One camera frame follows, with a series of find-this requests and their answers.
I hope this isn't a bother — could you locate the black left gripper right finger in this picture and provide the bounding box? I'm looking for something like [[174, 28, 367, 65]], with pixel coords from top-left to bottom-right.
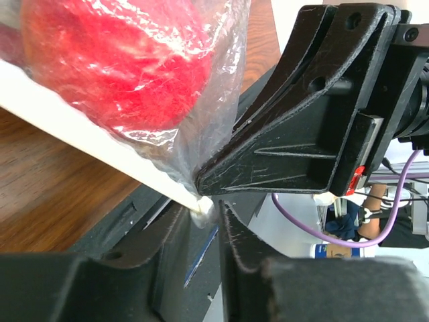
[[219, 201, 428, 321]]

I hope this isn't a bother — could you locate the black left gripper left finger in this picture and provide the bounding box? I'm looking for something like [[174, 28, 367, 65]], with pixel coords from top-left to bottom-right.
[[1, 204, 214, 321]]

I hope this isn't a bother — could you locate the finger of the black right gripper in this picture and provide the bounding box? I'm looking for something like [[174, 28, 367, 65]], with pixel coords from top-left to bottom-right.
[[195, 83, 375, 196]]

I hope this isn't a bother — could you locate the clear zip top bag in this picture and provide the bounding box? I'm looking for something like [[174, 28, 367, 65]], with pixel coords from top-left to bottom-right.
[[1, 1, 251, 227]]

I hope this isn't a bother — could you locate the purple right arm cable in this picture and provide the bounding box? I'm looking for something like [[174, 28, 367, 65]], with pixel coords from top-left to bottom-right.
[[271, 149, 424, 249]]

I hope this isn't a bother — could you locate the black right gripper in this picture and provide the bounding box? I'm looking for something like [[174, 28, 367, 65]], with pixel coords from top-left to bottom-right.
[[233, 3, 428, 188]]

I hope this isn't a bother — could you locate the red fake apple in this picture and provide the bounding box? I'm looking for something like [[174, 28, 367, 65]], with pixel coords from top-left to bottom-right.
[[21, 1, 211, 132]]

